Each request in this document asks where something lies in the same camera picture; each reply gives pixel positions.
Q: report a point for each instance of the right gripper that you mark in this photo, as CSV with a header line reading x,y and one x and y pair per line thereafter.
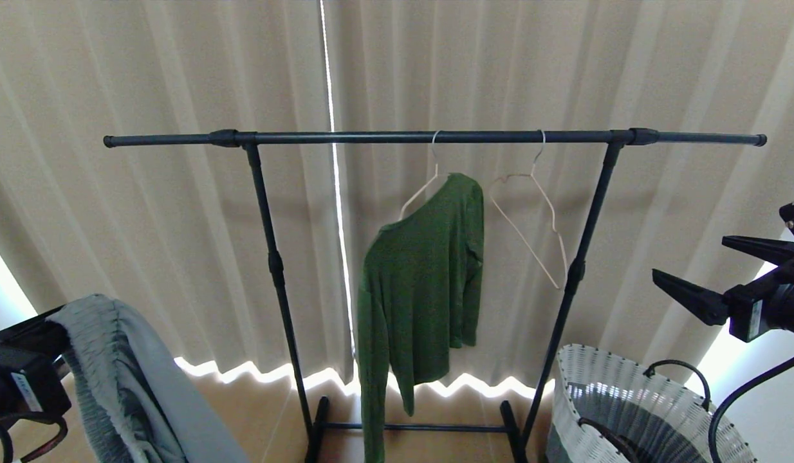
x,y
776,302

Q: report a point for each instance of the pale grey garment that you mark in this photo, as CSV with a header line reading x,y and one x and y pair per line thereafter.
x,y
133,386

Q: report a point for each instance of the pink clothes hanger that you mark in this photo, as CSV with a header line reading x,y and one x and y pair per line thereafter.
x,y
435,157
536,157

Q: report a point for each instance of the white laundry basket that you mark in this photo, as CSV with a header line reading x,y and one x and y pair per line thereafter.
x,y
628,399

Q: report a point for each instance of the green printed shirt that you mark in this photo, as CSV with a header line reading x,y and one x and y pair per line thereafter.
x,y
423,289

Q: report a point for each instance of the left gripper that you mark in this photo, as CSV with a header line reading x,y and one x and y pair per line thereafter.
x,y
24,373

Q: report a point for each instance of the beige curtain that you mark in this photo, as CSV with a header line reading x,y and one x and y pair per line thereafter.
x,y
146,64

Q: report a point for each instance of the black clothes rack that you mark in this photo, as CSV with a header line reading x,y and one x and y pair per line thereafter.
x,y
371,137

